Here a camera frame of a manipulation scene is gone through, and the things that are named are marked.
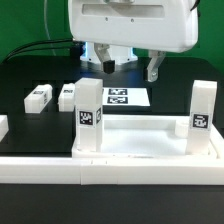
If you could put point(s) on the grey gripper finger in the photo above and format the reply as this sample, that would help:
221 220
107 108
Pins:
102 52
152 70

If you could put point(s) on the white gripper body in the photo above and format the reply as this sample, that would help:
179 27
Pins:
162 25

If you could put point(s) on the white desk top tray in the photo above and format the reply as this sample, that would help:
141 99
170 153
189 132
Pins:
139 136

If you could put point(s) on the marker sheet with tags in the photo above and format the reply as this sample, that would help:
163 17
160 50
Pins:
125 96

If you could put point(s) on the white block left edge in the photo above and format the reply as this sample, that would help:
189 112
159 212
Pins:
3 126

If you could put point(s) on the white L-shaped obstacle fence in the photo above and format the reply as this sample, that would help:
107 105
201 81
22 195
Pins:
195 170

